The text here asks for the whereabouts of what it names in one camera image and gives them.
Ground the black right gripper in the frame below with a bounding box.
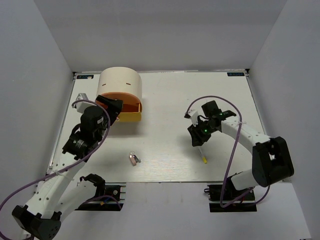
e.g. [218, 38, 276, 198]
[188, 118, 218, 147]

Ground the white yellow pen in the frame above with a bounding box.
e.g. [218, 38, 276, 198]
[198, 146, 207, 164]

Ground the beige orange round organizer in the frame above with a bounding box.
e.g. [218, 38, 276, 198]
[96, 66, 143, 122]

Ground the pink silver binder clip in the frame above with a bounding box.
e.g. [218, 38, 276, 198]
[129, 151, 141, 166]

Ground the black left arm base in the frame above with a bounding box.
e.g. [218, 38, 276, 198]
[76, 183, 127, 212]

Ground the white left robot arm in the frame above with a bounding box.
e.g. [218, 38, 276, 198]
[12, 94, 123, 240]

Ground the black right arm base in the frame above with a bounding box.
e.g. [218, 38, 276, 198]
[204, 184, 258, 213]

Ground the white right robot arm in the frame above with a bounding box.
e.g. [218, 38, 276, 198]
[184, 100, 294, 200]

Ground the blue label sticker left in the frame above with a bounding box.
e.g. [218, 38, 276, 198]
[76, 74, 94, 80]

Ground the blue label sticker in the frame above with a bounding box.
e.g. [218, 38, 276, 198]
[76, 74, 94, 80]
[227, 72, 245, 77]

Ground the blue label sticker right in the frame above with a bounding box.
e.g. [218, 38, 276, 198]
[227, 72, 245, 77]

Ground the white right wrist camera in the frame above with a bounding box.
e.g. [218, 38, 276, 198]
[184, 109, 199, 127]

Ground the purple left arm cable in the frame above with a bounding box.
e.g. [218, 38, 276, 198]
[0, 99, 123, 238]

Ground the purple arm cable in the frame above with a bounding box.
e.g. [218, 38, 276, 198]
[186, 95, 271, 209]
[0, 99, 123, 238]

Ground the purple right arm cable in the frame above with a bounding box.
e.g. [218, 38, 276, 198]
[186, 95, 271, 209]

